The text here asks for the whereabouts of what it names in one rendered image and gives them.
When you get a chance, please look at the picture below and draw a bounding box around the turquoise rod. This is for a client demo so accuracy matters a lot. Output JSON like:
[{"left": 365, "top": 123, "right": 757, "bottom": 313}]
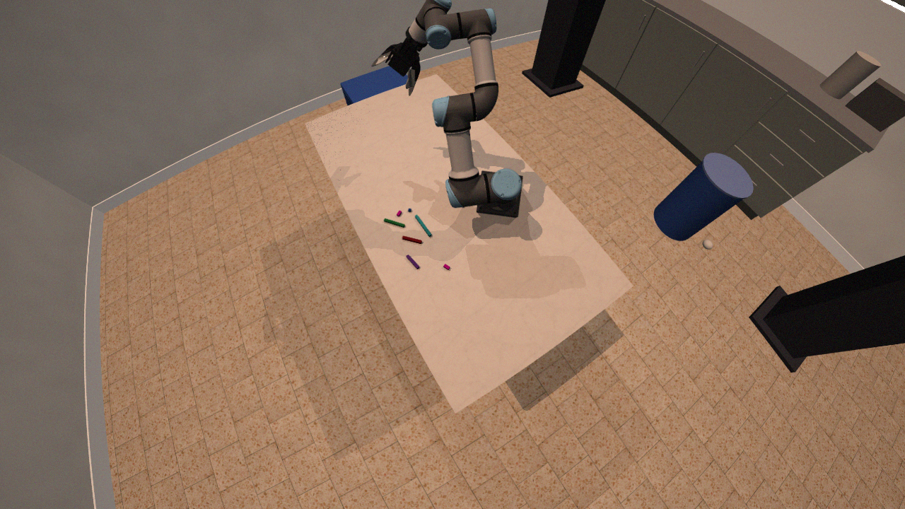
[{"left": 415, "top": 215, "right": 432, "bottom": 237}]

